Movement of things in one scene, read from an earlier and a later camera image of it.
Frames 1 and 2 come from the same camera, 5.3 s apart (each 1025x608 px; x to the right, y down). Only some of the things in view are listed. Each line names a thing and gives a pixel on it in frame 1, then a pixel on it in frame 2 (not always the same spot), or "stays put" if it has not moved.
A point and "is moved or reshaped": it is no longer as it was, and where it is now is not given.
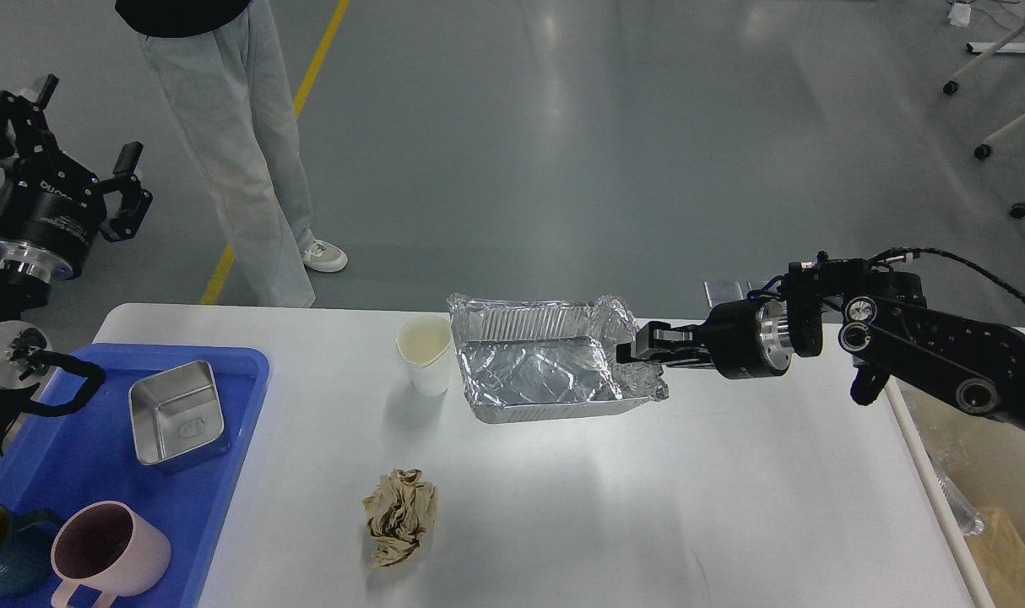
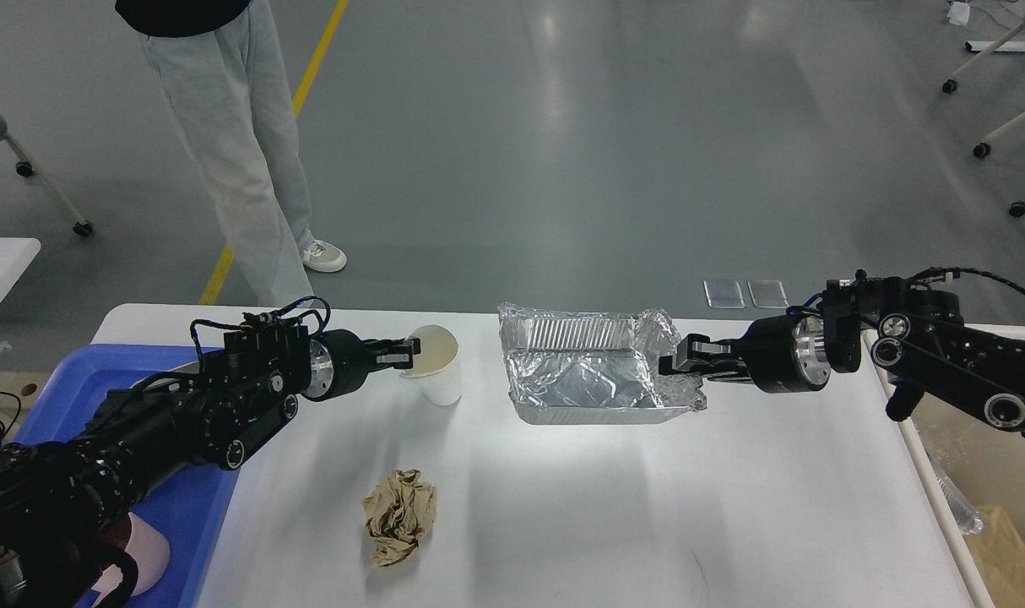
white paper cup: (423, 341) is moved or reshaped
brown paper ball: (399, 511) stays put
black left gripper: (42, 219) → (340, 361)
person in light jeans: (215, 62) stays put
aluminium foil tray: (529, 361) is moved or reshaped
